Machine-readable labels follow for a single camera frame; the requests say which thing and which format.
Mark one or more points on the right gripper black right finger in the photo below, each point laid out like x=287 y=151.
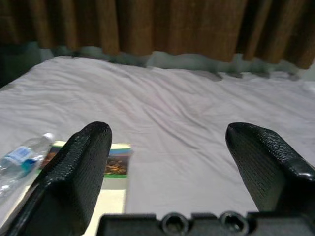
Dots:
x=268 y=172

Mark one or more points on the brown curtain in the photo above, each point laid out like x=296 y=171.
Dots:
x=172 y=24

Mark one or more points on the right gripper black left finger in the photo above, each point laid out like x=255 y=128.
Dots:
x=71 y=177

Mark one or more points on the clear plastic water bottle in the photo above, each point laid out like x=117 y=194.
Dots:
x=17 y=157

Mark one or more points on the bed mattress with white sheet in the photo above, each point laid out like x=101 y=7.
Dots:
x=172 y=110

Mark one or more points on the book with colourful cover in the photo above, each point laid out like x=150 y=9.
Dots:
x=118 y=162

